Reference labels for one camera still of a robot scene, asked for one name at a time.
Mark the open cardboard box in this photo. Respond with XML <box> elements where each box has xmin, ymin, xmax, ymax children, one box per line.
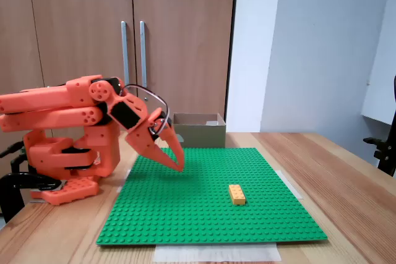
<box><xmin>172</xmin><ymin>112</ymin><xmax>228</xmax><ymax>149</ymax></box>

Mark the green lego baseplate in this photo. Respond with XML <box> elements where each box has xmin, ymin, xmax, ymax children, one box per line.
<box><xmin>95</xmin><ymin>147</ymin><xmax>329</xmax><ymax>247</ymax></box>

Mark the yellow lego block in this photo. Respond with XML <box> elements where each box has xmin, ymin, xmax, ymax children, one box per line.
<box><xmin>228</xmin><ymin>184</ymin><xmax>248</xmax><ymax>207</ymax></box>

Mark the translucent masking tape strip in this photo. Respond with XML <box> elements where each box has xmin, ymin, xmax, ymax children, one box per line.
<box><xmin>116</xmin><ymin>168</ymin><xmax>133</xmax><ymax>194</ymax></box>
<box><xmin>279</xmin><ymin>169</ymin><xmax>305</xmax><ymax>200</ymax></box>
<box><xmin>153</xmin><ymin>243</ymin><xmax>283</xmax><ymax>263</ymax></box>

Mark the brown wooden cabinet door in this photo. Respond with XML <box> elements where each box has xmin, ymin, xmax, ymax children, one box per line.
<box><xmin>0</xmin><ymin>0</ymin><xmax>45</xmax><ymax>174</ymax></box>
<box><xmin>28</xmin><ymin>0</ymin><xmax>137</xmax><ymax>141</ymax></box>
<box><xmin>131</xmin><ymin>0</ymin><xmax>238</xmax><ymax>134</ymax></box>

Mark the black table clamp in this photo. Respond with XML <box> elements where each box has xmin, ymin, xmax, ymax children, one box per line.
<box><xmin>0</xmin><ymin>171</ymin><xmax>64</xmax><ymax>224</ymax></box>

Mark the arm servo cable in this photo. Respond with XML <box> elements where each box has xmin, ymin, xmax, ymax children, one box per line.
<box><xmin>118</xmin><ymin>83</ymin><xmax>171</xmax><ymax>137</ymax></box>

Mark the silver cabinet door handle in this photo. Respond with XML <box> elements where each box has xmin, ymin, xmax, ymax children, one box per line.
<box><xmin>120</xmin><ymin>20</ymin><xmax>131</xmax><ymax>90</ymax></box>
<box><xmin>139</xmin><ymin>20</ymin><xmax>149</xmax><ymax>90</ymax></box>

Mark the black cable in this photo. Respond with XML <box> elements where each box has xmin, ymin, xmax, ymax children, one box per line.
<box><xmin>0</xmin><ymin>141</ymin><xmax>25</xmax><ymax>158</ymax></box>
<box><xmin>10</xmin><ymin>152</ymin><xmax>32</xmax><ymax>174</ymax></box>

